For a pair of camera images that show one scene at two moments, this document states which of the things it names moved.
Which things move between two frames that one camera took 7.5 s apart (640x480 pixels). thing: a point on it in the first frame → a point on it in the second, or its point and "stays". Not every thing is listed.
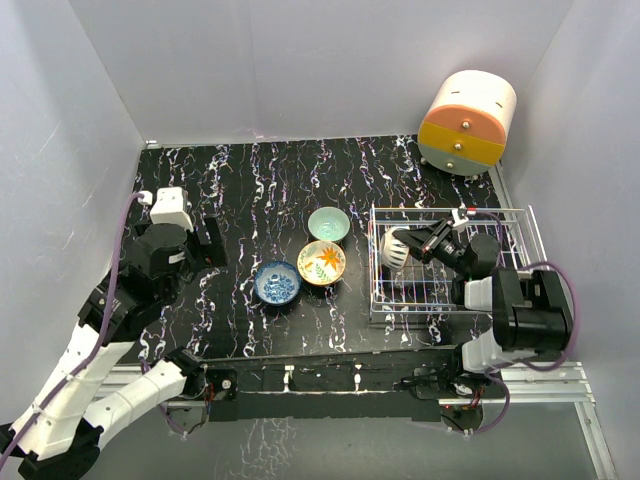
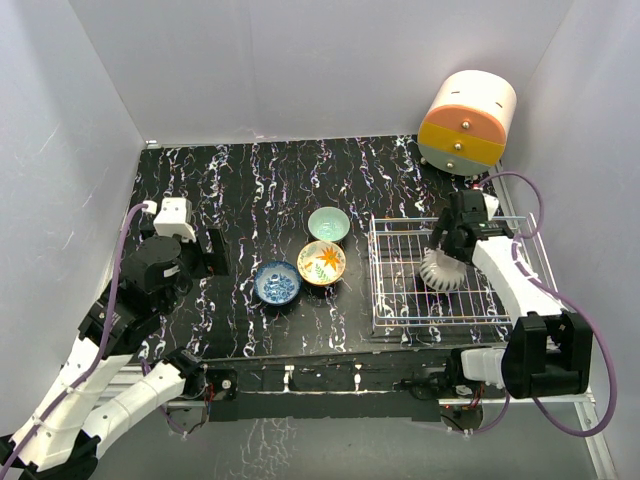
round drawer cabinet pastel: x=464 y=130 stays
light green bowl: x=328 y=223 stays
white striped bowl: x=395 y=253 → x=441 y=272
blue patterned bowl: x=277 y=282 stays
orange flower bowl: x=321 y=263 stays
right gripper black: x=425 y=237 → x=447 y=224
